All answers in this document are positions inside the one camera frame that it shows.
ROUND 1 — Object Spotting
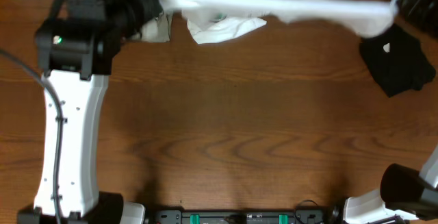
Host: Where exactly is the white printed t-shirt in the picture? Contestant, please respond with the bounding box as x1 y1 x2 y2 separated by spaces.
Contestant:
159 0 398 45

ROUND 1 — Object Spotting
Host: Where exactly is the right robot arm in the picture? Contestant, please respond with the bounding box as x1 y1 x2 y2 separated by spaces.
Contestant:
324 0 437 223

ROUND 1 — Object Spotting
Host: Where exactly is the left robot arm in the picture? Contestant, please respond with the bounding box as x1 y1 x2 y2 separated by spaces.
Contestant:
17 0 163 224

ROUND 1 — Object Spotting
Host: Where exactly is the black garment right side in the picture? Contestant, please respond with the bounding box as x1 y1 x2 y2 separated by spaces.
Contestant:
359 24 437 97

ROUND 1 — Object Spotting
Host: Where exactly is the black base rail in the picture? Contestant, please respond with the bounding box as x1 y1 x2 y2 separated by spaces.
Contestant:
144 208 326 224

